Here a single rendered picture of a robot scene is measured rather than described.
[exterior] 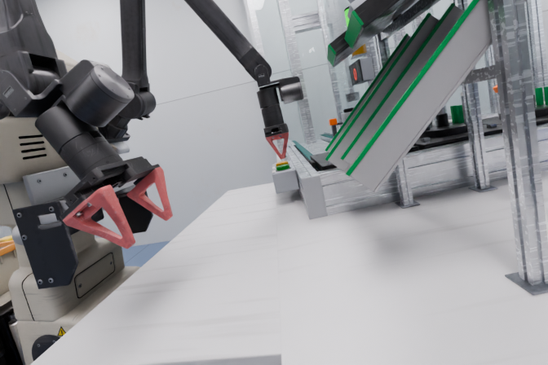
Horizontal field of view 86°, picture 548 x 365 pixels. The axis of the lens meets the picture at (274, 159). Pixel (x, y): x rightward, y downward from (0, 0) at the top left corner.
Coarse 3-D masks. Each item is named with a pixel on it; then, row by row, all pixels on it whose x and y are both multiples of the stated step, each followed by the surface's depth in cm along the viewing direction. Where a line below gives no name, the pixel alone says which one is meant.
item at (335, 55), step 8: (408, 8) 56; (344, 32) 49; (336, 40) 49; (344, 40) 49; (368, 40) 59; (328, 48) 51; (336, 48) 49; (344, 48) 49; (328, 56) 58; (336, 56) 50; (344, 56) 57; (336, 64) 60
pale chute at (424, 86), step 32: (480, 0) 32; (448, 32) 44; (480, 32) 32; (416, 64) 45; (448, 64) 34; (416, 96) 35; (448, 96) 34; (384, 128) 36; (416, 128) 35; (352, 160) 49; (384, 160) 36
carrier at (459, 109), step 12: (444, 108) 83; (456, 108) 84; (444, 120) 82; (456, 120) 85; (432, 132) 80; (444, 132) 78; (456, 132) 77; (492, 132) 72; (420, 144) 74; (432, 144) 73; (444, 144) 73
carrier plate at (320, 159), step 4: (412, 148) 73; (416, 148) 73; (324, 152) 96; (328, 152) 94; (312, 156) 93; (316, 156) 91; (320, 156) 89; (324, 156) 88; (312, 160) 91; (316, 160) 85; (320, 160) 83; (324, 160) 82; (316, 164) 83; (320, 164) 77; (324, 164) 76; (328, 164) 74; (332, 164) 73; (320, 168) 76; (324, 168) 73; (328, 168) 73; (332, 168) 73
